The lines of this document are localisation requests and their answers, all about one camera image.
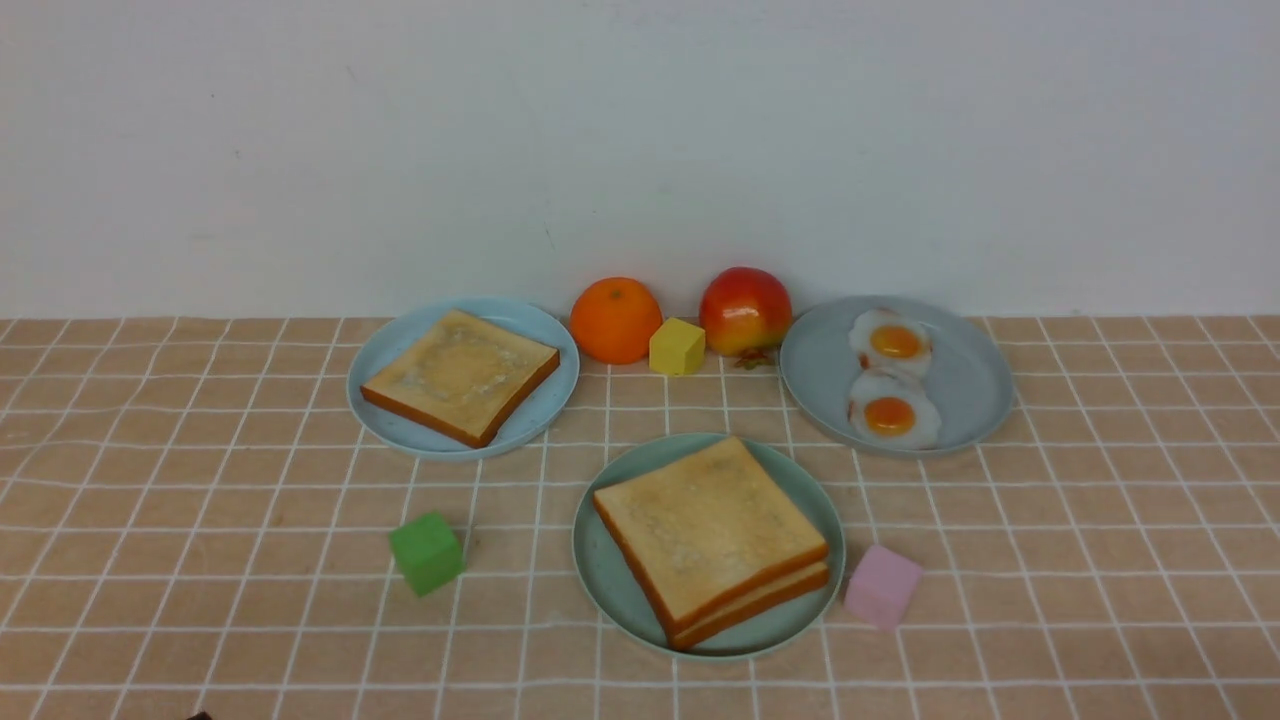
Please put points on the fried egg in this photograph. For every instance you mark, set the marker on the fried egg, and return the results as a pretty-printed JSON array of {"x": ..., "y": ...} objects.
[
  {"x": 884, "y": 339},
  {"x": 891, "y": 409}
]

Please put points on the red yellow pomegranate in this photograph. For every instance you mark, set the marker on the red yellow pomegranate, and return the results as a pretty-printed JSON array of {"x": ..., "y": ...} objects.
[{"x": 745, "y": 311}]

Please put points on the toast slice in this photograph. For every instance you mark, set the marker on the toast slice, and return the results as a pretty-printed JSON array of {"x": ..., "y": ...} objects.
[
  {"x": 803, "y": 581},
  {"x": 463, "y": 378},
  {"x": 700, "y": 521}
]

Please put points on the pink cube block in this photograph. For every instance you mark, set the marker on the pink cube block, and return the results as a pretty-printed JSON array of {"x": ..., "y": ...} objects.
[{"x": 881, "y": 588}]

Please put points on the orange fruit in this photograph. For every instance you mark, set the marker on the orange fruit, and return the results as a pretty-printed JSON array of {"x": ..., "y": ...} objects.
[{"x": 613, "y": 320}]

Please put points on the light blue bread plate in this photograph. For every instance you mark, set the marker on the light blue bread plate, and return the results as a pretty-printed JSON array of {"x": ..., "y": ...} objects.
[{"x": 530, "y": 419}]

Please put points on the toast slice top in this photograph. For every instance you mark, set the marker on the toast slice top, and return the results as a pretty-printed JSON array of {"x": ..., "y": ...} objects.
[{"x": 803, "y": 581}]

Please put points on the yellow cube block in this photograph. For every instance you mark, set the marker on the yellow cube block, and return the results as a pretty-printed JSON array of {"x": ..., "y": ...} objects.
[{"x": 677, "y": 348}]

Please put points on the toast slice bottom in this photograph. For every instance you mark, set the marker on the toast slice bottom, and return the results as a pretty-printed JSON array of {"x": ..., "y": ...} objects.
[{"x": 463, "y": 378}]

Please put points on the mint green plate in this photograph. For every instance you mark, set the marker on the mint green plate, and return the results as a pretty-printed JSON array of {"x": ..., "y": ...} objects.
[{"x": 612, "y": 587}]

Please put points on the checkered beige tablecloth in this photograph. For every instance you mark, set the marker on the checkered beige tablecloth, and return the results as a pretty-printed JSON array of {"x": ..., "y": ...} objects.
[{"x": 193, "y": 521}]

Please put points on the fried egg back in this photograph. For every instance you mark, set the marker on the fried egg back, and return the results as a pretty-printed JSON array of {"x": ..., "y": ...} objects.
[{"x": 884, "y": 339}]

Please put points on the fried egg left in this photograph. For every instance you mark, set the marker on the fried egg left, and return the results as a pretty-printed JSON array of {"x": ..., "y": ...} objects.
[{"x": 891, "y": 409}]

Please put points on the grey plate with eggs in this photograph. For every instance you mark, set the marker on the grey plate with eggs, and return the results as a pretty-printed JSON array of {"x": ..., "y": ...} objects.
[{"x": 965, "y": 395}]

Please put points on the green cube block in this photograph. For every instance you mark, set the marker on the green cube block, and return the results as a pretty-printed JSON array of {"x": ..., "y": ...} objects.
[{"x": 428, "y": 554}]

